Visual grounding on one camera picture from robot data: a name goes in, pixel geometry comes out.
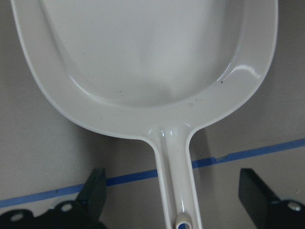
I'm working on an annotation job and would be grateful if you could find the white plastic dustpan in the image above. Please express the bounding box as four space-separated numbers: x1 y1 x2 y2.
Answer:
11 0 278 229

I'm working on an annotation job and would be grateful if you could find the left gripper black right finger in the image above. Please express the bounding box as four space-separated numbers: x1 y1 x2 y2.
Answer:
238 168 281 229

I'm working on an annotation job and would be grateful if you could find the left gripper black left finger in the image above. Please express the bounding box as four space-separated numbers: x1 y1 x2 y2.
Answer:
76 168 106 219

